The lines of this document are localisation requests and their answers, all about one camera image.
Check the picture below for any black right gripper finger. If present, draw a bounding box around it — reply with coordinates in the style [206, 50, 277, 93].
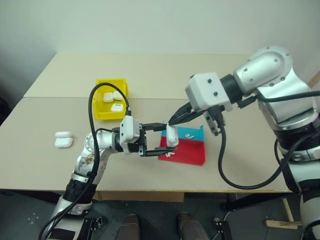
[168, 102, 195, 125]
[169, 109, 201, 126]

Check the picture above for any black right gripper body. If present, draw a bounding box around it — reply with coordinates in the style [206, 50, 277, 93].
[191, 107, 210, 118]

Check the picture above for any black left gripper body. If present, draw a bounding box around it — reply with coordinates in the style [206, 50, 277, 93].
[128, 124, 148, 158]

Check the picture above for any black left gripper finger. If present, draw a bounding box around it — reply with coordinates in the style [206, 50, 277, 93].
[146, 146, 176, 158]
[142, 122, 167, 133]

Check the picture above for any yellow plastic bin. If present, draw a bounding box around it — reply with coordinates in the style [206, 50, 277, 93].
[96, 78, 131, 122]

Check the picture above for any blue tray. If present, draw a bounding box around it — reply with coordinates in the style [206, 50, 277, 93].
[159, 124, 205, 143]

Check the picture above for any red and teal tray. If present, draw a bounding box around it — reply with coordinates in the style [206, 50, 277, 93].
[157, 136, 208, 167]

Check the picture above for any flat cardboard under table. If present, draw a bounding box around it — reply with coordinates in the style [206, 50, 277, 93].
[98, 191, 186, 203]

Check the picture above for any dark brown rounded shape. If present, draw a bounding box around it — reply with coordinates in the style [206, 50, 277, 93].
[176, 212, 201, 240]
[122, 213, 141, 240]

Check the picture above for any leaning wooden slat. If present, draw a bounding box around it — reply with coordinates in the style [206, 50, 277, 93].
[308, 71, 320, 88]

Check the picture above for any wooden stand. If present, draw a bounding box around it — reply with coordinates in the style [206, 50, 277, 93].
[264, 197, 303, 230]

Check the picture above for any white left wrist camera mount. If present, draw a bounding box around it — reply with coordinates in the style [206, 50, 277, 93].
[119, 116, 145, 156]

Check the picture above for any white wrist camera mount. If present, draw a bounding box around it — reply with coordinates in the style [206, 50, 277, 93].
[184, 72, 234, 136]
[119, 116, 145, 156]

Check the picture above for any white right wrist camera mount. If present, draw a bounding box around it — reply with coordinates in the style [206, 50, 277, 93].
[184, 72, 234, 136]

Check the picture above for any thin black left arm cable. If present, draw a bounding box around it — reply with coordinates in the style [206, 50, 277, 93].
[95, 127, 115, 136]

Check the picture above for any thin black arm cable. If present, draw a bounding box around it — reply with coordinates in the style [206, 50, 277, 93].
[237, 91, 320, 108]
[95, 127, 115, 136]

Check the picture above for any thick black right wrist cable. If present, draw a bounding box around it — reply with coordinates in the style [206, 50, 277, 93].
[209, 106, 320, 190]

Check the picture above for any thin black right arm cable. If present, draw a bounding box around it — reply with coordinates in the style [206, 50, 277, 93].
[237, 91, 320, 108]

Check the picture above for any black table frame leg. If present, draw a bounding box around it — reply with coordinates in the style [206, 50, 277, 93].
[221, 192, 301, 212]

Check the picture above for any black metal bracket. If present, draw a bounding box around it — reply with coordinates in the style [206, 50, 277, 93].
[212, 216, 231, 240]
[79, 216, 105, 240]

